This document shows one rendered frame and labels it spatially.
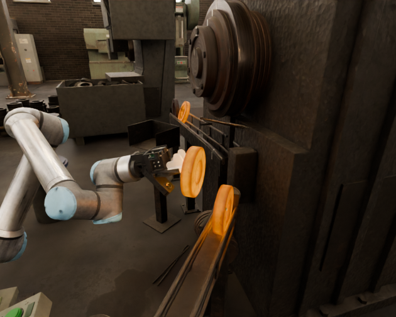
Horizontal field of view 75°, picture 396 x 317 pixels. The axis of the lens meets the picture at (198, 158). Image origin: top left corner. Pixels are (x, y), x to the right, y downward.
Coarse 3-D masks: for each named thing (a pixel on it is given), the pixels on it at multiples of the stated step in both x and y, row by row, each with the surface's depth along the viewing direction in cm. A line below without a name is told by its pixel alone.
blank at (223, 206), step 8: (224, 192) 76; (232, 192) 83; (216, 200) 75; (224, 200) 74; (232, 200) 85; (216, 208) 74; (224, 208) 73; (232, 208) 87; (216, 216) 74; (224, 216) 75; (216, 224) 74; (224, 224) 76; (216, 232) 76
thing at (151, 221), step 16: (128, 128) 163; (144, 128) 173; (160, 128) 173; (176, 128) 159; (144, 144) 168; (160, 144) 152; (176, 144) 163; (160, 192) 175; (160, 208) 180; (160, 224) 184
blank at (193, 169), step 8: (192, 152) 74; (200, 152) 77; (184, 160) 73; (192, 160) 72; (200, 160) 78; (184, 168) 72; (192, 168) 72; (200, 168) 82; (184, 176) 72; (192, 176) 73; (200, 176) 82; (184, 184) 73; (192, 184) 74; (200, 184) 82; (184, 192) 75; (192, 192) 75
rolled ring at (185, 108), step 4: (184, 104) 204; (188, 104) 200; (180, 108) 212; (184, 108) 211; (188, 108) 198; (180, 112) 212; (184, 112) 199; (188, 112) 198; (180, 116) 212; (184, 116) 198; (180, 120) 204; (184, 120) 201
